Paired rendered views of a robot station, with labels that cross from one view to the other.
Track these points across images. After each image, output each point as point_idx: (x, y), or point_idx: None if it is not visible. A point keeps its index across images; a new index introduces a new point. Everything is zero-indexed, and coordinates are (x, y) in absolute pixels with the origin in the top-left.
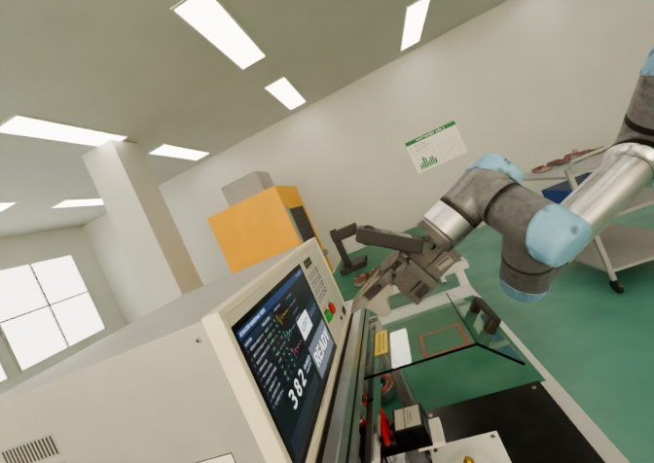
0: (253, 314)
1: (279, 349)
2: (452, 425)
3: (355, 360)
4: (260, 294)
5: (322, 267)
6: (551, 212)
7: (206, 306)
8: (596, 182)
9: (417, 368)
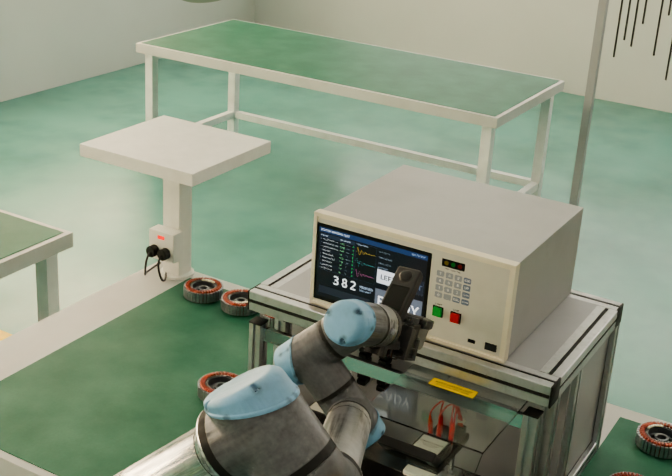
0: (337, 230)
1: (345, 259)
2: None
3: None
4: (353, 228)
5: (489, 292)
6: (288, 340)
7: (362, 211)
8: (330, 431)
9: None
